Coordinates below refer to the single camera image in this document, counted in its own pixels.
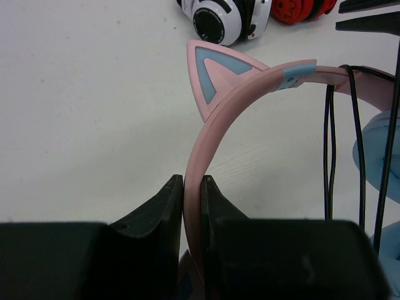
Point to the red black headphones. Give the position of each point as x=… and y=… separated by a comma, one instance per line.
x=299, y=11

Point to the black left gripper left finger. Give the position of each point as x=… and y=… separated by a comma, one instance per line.
x=135, y=257

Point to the white black headphones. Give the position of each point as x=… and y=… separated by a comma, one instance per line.
x=226, y=22

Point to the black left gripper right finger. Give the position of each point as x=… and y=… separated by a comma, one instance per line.
x=248, y=258

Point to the pink blue cat-ear headphones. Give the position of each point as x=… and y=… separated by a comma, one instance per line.
x=226, y=82

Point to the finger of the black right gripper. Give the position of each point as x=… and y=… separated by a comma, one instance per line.
x=389, y=25
x=351, y=6

